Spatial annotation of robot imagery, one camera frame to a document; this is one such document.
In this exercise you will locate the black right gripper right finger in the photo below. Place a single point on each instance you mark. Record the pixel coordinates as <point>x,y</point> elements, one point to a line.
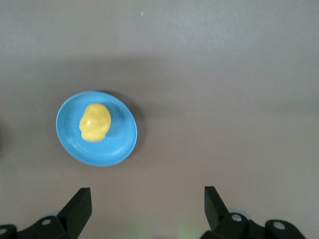
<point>219,219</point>

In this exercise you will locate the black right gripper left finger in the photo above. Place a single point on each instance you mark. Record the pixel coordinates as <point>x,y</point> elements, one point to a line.
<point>74,214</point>

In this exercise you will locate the yellow potato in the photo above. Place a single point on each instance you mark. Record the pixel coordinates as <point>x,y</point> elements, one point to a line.
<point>96,122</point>

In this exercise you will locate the blue round plate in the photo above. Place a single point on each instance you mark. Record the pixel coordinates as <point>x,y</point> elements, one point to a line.
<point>119,149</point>

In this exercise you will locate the brown table cover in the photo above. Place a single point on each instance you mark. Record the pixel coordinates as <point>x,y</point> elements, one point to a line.
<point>211,99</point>

